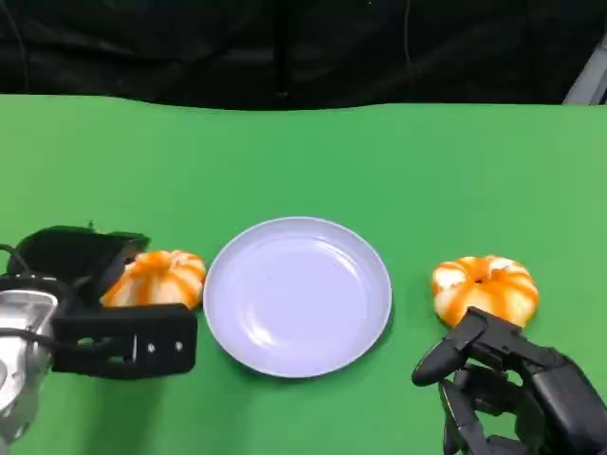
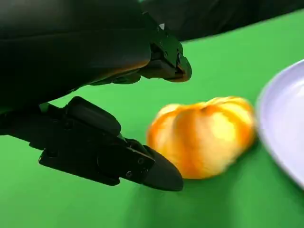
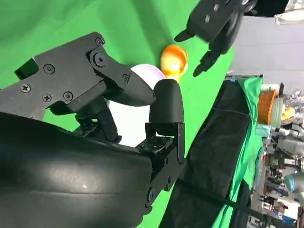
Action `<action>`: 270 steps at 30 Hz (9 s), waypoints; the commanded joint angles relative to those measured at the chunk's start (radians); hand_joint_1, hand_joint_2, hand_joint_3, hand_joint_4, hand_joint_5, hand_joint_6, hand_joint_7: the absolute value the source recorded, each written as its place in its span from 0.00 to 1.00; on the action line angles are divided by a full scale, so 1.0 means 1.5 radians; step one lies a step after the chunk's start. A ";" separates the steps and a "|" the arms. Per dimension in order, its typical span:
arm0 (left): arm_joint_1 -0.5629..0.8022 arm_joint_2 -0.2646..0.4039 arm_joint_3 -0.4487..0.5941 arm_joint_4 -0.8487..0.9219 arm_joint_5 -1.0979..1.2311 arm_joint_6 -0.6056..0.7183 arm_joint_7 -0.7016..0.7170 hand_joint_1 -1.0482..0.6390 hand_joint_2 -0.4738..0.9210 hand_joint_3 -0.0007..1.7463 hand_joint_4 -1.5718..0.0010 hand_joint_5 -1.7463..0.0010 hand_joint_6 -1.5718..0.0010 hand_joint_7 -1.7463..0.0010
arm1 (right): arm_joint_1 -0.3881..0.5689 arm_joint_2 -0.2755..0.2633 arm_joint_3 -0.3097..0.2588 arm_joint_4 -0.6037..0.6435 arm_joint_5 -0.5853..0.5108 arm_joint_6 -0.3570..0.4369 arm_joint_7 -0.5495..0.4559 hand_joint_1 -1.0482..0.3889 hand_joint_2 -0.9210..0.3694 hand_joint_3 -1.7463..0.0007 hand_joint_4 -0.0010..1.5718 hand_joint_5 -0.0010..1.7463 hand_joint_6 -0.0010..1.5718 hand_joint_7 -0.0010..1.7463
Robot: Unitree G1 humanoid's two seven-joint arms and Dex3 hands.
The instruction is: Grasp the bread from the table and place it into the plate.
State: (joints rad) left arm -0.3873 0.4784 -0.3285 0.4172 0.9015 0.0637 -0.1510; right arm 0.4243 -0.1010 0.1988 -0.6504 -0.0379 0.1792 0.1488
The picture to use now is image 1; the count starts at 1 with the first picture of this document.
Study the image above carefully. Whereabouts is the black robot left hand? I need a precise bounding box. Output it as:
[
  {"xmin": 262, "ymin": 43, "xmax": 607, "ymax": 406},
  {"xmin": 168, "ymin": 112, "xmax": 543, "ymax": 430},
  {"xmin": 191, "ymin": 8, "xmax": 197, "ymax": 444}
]
[{"xmin": 7, "ymin": 226, "xmax": 198, "ymax": 380}]

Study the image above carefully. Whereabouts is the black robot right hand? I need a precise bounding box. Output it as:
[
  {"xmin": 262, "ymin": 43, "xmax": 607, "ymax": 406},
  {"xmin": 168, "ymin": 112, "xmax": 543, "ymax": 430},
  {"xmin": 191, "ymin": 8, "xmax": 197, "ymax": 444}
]
[{"xmin": 411, "ymin": 306, "xmax": 607, "ymax": 455}]

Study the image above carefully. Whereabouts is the orange white toy bread roll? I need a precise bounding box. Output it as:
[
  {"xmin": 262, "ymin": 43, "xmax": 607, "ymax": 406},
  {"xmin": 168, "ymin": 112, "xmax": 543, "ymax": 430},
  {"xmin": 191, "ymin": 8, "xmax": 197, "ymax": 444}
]
[
  {"xmin": 431, "ymin": 255, "xmax": 540, "ymax": 329},
  {"xmin": 100, "ymin": 249, "xmax": 208, "ymax": 312}
]

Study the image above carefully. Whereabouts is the lilac plate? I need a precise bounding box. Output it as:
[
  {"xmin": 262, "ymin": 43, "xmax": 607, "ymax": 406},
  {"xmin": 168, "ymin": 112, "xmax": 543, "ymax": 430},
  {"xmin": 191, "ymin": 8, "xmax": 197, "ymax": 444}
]
[{"xmin": 202, "ymin": 216, "xmax": 394, "ymax": 379}]

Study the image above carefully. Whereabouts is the green table cloth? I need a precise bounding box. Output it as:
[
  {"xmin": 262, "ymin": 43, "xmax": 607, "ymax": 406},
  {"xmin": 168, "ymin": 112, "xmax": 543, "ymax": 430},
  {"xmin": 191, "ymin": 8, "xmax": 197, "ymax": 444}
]
[{"xmin": 0, "ymin": 93, "xmax": 607, "ymax": 455}]

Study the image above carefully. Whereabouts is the black table skirt cloth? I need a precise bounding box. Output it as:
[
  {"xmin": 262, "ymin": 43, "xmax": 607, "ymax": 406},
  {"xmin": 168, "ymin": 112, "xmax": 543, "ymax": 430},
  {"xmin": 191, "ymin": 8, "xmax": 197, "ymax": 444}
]
[{"xmin": 0, "ymin": 0, "xmax": 607, "ymax": 111}]

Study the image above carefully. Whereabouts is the grey aluminium frame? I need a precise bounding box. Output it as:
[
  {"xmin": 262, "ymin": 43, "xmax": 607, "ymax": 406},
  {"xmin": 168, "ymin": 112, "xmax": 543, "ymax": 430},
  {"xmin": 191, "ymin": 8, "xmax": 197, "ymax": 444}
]
[{"xmin": 562, "ymin": 35, "xmax": 607, "ymax": 105}]

